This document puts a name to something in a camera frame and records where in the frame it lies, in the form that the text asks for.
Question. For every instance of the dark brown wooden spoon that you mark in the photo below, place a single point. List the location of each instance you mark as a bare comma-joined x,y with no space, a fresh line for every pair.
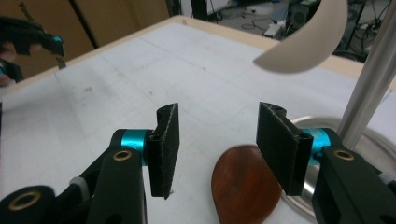
246,189

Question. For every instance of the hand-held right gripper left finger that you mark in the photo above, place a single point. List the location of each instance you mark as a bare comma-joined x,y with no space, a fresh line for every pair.
163,155

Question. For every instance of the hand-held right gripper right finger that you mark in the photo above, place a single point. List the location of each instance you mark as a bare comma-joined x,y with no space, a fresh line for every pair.
285,155

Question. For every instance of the white power adapter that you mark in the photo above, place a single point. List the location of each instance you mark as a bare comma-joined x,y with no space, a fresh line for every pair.
274,29

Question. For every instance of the large plain cardboard box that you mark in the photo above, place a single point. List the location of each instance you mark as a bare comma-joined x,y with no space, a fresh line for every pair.
124,18

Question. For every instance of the steel utensil stand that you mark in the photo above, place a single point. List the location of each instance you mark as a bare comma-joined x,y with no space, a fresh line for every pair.
370,84

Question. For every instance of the large printed cardboard box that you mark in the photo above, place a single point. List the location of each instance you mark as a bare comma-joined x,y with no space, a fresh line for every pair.
34,9

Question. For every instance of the light wooden spoon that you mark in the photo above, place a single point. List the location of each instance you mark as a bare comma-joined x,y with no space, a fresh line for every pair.
308,43

